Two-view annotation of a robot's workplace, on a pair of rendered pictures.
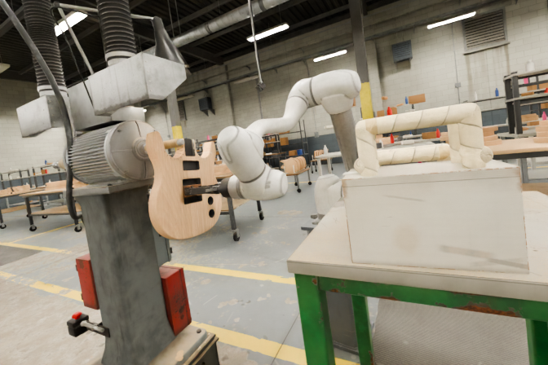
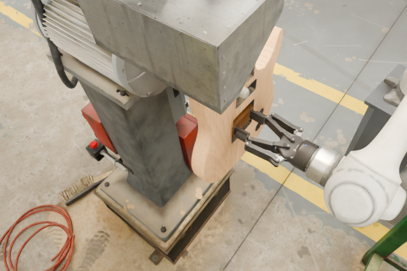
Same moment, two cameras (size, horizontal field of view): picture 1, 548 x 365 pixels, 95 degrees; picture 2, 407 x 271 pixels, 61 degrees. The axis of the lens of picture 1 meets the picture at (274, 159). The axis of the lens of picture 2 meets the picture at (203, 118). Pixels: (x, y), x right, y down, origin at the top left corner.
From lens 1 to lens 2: 0.84 m
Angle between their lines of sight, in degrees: 52
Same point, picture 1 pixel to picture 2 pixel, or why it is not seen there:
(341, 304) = not seen: hidden behind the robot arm
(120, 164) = (140, 90)
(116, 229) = (132, 120)
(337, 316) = not seen: hidden behind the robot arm
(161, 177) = (211, 138)
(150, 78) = (226, 81)
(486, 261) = not seen: outside the picture
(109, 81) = (126, 26)
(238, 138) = (370, 221)
